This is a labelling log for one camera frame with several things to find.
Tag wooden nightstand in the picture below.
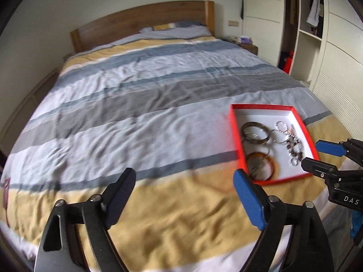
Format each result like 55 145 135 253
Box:
241 44 258 56

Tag red bag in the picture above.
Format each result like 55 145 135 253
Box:
284 51 294 75

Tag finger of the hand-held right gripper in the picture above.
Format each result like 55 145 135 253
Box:
315 138 363 168
301 157 342 180

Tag hanging striped garment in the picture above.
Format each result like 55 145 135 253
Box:
306 0 323 28

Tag silver chain jewelry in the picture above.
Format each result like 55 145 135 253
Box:
286 140 304 160

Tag red jewelry box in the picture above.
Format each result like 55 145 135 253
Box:
228 103 321 187

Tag blue cloth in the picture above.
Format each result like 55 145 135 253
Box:
350 212 363 245

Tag striped duvet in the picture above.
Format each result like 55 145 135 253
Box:
0 32 355 272

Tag wooden headboard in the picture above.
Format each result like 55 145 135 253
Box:
70 0 215 54

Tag brown amber bangle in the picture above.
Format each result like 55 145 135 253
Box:
245 151 281 181

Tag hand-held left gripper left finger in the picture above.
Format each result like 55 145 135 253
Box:
35 167 137 272

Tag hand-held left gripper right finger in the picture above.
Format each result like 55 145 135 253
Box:
233 168 332 272

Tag large thin silver bangle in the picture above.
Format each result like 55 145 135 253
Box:
242 121 270 145

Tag grey pillow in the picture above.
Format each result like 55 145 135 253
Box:
139 21 212 39

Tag cream wardrobe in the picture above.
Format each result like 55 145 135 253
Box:
241 0 363 159

